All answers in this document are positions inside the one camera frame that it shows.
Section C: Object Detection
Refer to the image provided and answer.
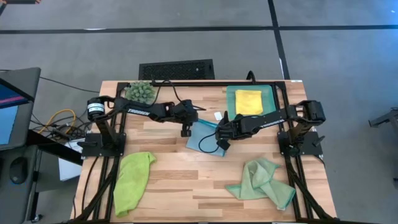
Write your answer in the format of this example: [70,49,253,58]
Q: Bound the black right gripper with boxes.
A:
[216,110,248,151]

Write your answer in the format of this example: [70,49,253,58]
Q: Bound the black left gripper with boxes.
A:
[169,99,207,138]

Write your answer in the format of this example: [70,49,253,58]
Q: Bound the light blue teal-hemmed microfiber towel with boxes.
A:
[185,111,226,157]

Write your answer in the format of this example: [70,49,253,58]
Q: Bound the teal translucent plastic bin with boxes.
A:
[226,84,277,121]

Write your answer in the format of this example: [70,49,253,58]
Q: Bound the yellow microfiber towel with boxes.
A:
[234,89,264,116]

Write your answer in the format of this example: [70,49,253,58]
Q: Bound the mint green microfiber towel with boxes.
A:
[226,158,296,212]

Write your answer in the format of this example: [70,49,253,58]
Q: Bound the lime green microfiber towel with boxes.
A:
[113,151,157,218]

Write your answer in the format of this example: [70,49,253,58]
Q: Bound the artificial plant in white pot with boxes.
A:
[124,80,156,105]

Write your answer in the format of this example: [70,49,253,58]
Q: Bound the white paper sheet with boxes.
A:
[58,138,85,182]

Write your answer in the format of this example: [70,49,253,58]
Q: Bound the black operator desk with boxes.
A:
[0,129,84,224]

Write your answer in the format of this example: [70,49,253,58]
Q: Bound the grey stand leg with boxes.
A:
[368,107,398,128]

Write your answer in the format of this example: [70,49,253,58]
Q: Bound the black computer monitor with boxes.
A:
[0,67,42,152]

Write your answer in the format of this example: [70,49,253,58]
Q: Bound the black computer mouse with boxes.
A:
[8,156,29,187]

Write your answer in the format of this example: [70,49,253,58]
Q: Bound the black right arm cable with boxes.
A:
[198,132,220,154]

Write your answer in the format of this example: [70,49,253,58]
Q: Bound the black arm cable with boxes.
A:
[198,132,220,154]
[151,80,185,107]

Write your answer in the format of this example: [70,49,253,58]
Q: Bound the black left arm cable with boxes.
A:
[151,80,185,107]

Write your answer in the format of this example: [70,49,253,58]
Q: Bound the black aluminium table frame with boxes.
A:
[70,79,338,224]

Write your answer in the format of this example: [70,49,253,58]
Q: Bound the thin black floor cable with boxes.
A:
[39,76,100,94]

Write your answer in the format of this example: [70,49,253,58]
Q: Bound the yellow cable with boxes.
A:
[39,108,77,134]

